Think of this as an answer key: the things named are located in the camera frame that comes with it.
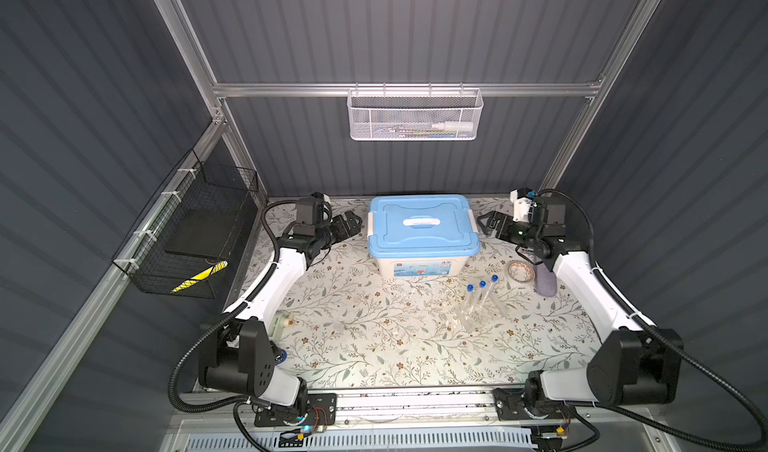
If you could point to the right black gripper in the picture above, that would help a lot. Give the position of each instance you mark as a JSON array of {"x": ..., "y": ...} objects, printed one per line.
[{"x": 505, "y": 221}]

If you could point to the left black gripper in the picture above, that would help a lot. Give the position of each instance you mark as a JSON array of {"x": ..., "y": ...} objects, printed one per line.
[{"x": 342, "y": 232}]

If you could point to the blue plastic bin lid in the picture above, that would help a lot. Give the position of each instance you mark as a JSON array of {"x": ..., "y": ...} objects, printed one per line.
[{"x": 422, "y": 226}]

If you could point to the blue capped test tube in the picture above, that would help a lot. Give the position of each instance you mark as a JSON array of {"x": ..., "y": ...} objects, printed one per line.
[
  {"x": 469, "y": 301},
  {"x": 481, "y": 292}
]

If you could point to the white plastic storage bin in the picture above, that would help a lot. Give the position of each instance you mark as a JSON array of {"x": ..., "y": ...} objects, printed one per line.
[{"x": 421, "y": 267}]

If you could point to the clear test tube rack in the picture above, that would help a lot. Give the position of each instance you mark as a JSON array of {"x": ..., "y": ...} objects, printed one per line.
[{"x": 492, "y": 307}]

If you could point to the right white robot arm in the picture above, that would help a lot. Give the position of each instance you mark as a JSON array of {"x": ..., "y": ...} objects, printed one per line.
[{"x": 631, "y": 366}]

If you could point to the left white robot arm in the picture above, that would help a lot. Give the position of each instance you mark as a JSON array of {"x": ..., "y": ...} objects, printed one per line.
[{"x": 239, "y": 356}]

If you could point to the clear tape roll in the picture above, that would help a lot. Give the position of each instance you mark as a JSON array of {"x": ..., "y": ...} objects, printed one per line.
[{"x": 521, "y": 272}]

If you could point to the grey eyeglass case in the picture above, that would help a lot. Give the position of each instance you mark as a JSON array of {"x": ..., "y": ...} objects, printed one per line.
[{"x": 546, "y": 284}]

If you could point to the black pad in basket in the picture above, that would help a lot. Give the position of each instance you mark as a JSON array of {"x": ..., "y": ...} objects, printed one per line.
[{"x": 201, "y": 233}]

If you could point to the yellow black striped item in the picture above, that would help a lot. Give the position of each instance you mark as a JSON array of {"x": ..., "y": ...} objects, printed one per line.
[{"x": 201, "y": 276}]

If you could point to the white wire mesh basket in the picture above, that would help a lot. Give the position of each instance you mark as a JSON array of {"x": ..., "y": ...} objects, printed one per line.
[{"x": 414, "y": 114}]

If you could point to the black wire wall basket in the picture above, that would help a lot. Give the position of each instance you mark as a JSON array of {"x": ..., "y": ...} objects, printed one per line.
[{"x": 212, "y": 183}]

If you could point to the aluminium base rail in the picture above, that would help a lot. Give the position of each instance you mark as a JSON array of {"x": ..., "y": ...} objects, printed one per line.
[{"x": 427, "y": 405}]

